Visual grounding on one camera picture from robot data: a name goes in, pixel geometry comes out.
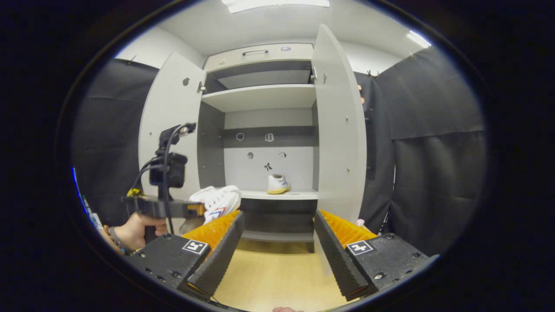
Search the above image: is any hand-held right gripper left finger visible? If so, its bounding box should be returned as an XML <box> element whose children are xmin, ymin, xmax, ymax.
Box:
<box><xmin>126</xmin><ymin>210</ymin><xmax>245</xmax><ymax>299</ymax></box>

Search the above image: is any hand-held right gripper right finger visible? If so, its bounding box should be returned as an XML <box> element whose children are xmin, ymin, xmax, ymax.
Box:
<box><xmin>313</xmin><ymin>209</ymin><xmax>438</xmax><ymax>302</ymax></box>

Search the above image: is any white canvas shoe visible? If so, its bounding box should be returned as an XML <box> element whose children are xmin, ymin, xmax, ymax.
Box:
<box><xmin>189</xmin><ymin>185</ymin><xmax>242</xmax><ymax>224</ymax></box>
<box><xmin>267</xmin><ymin>174</ymin><xmax>292</xmax><ymax>195</ymax></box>

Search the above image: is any grey shoe cabinet door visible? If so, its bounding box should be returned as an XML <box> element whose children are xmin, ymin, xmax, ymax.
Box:
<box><xmin>139</xmin><ymin>52</ymin><xmax>208</xmax><ymax>234</ymax></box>
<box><xmin>311</xmin><ymin>24</ymin><xmax>368</xmax><ymax>278</ymax></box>

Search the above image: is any grey cabinet drawer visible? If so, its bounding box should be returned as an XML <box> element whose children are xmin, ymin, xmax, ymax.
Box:
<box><xmin>204</xmin><ymin>43</ymin><xmax>314</xmax><ymax>72</ymax></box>

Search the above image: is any black backdrop cloth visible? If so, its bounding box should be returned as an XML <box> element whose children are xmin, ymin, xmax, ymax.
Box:
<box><xmin>72</xmin><ymin>45</ymin><xmax>486</xmax><ymax>256</ymax></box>

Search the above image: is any ceiling light panel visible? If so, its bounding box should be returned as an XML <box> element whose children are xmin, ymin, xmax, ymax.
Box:
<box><xmin>406</xmin><ymin>29</ymin><xmax>432</xmax><ymax>48</ymax></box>
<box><xmin>222</xmin><ymin>0</ymin><xmax>330</xmax><ymax>13</ymax></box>

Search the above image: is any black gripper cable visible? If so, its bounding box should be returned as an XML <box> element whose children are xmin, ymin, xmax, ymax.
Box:
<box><xmin>129</xmin><ymin>125</ymin><xmax>183</xmax><ymax>234</ymax></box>

